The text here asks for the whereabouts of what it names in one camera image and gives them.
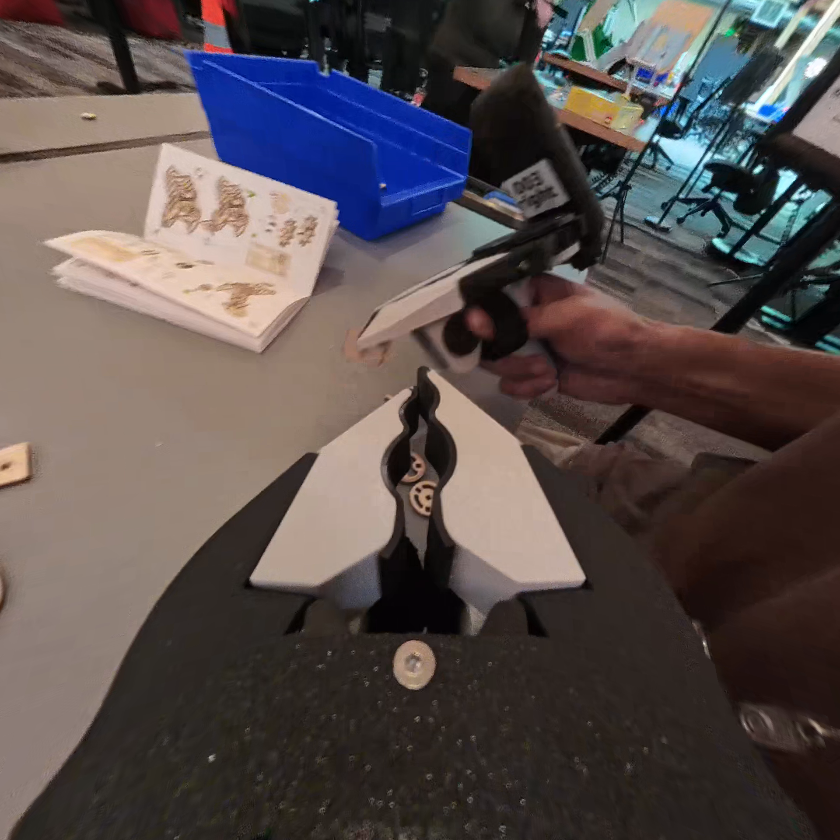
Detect tan wooden part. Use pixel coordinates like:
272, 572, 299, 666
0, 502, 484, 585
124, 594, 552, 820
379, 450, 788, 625
343, 328, 391, 367

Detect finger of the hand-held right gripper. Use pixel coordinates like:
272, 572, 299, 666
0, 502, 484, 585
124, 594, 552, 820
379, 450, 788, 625
387, 252, 526, 309
356, 266, 473, 353

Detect grey desk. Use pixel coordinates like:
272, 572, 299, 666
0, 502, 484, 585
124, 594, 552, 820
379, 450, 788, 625
0, 92, 595, 840

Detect wristwatch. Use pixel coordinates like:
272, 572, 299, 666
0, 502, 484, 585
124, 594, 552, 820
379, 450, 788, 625
735, 699, 840, 756

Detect square wooden plate small hole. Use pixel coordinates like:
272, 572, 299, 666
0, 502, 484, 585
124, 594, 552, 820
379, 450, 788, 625
0, 442, 32, 488

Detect person's brown clothing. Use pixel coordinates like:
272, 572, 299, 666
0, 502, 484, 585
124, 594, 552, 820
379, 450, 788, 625
646, 413, 840, 840

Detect black office chair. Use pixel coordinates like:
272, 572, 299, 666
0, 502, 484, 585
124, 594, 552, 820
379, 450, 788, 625
676, 161, 788, 238

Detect open instruction booklet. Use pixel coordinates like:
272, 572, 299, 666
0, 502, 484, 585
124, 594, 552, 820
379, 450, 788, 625
43, 143, 341, 354

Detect person's right hand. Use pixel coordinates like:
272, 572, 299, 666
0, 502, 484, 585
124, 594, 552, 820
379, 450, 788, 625
462, 274, 657, 403

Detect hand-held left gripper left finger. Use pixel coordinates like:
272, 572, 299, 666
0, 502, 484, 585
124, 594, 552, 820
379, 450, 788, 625
248, 386, 421, 614

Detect wooden background table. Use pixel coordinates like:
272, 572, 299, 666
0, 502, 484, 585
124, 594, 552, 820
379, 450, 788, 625
453, 51, 654, 153

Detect blue plastic bin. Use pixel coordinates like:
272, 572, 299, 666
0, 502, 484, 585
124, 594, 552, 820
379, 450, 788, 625
185, 50, 473, 242

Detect yellow box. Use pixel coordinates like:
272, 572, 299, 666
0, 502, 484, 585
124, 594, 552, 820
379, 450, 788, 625
564, 85, 645, 130

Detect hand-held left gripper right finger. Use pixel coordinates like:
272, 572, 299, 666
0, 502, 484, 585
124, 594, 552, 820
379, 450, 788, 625
415, 366, 587, 618

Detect person's beige trousers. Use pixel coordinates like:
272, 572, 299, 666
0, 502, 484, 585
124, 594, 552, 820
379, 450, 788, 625
518, 420, 756, 526

